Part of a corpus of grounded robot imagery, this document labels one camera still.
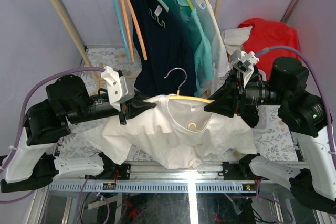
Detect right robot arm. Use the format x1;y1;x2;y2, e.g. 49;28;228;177
204;57;335;214

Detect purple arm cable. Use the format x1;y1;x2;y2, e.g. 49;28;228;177
256;45;336;156
0;67;106;204

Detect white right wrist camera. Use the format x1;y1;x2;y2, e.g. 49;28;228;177
230;50;259;88

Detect pale yellow wavy hanger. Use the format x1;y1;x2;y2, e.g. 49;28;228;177
164;68;215;132

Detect red cloth pile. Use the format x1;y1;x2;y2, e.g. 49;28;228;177
238;18;300;79

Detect teal hanging shirt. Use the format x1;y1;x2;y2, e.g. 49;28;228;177
162;0;214;97

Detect white laundry basket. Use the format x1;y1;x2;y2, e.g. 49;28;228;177
232;67;270;131

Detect orange plastic hanger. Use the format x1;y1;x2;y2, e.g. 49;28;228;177
119;0;134;62
125;0;148;61

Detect black clothes in basket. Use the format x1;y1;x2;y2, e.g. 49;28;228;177
240;106;259;128

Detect white crumpled cloth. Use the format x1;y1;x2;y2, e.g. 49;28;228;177
221;26;252;55

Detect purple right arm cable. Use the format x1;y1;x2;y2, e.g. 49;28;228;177
256;45;336;156

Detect blue plastic hanger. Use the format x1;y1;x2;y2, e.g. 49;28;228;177
113;0;131;61

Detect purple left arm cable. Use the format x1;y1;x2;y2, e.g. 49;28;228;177
0;67;106;204

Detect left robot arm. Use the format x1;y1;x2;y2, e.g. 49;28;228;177
1;74;156;193

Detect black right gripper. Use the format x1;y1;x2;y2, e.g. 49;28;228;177
203;69;287;116

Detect light blue hanging shirt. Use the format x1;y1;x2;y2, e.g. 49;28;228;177
190;0;230;78

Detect cream white hanger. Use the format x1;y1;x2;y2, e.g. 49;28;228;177
191;0;225;49

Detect white t shirt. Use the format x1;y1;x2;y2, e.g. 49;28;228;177
81;95;256;169

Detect floral table cloth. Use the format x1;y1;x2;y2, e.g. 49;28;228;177
55;48;298;162

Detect navy blue hanging shirt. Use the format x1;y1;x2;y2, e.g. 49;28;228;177
130;0;197;97

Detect aluminium mounting rail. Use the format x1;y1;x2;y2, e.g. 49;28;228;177
39;161;297;182

